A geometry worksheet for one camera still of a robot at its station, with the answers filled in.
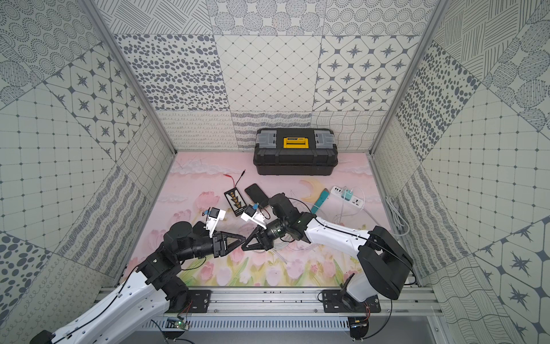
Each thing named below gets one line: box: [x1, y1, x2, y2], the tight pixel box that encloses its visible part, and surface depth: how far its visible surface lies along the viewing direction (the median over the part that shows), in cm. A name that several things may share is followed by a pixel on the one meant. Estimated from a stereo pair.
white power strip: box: [330, 185, 364, 209], surface depth 100 cm
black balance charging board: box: [223, 187, 248, 218], surface depth 101 cm
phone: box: [244, 183, 270, 209], surface depth 104 cm
